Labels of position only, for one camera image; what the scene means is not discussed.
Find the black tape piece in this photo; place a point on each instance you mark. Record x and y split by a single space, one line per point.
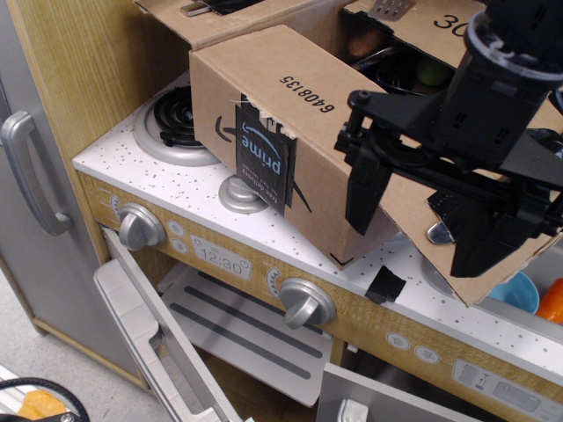
385 287

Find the silver fridge door handle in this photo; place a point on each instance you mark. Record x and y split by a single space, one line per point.
15 132

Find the silver open oven door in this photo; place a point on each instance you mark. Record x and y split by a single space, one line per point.
145 323

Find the white oven rack shelf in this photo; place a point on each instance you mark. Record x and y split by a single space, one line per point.
247 333

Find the silver dishwasher door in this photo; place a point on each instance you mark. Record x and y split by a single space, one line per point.
347 396

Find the light blue bowl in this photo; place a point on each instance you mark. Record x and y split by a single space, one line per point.
520 292

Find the silver right stove knob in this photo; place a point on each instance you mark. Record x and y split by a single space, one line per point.
305 303

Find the green ball in box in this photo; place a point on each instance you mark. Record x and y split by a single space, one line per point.
431 73

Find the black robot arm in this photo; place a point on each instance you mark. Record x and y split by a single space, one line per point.
527 29

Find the silver left stove knob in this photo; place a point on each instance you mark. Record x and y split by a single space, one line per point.
139 227

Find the black coil stove burner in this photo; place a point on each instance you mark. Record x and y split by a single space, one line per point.
164 129

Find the orange object bottom left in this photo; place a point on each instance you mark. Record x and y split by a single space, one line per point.
38 404

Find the orange toy vegetable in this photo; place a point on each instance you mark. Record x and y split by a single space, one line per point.
550 306

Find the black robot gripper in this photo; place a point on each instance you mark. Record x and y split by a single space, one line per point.
473 141

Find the silver stove knob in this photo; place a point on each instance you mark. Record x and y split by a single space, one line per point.
305 303
139 227

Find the brown cardboard Amazon box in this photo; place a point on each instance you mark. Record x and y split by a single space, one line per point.
270 86

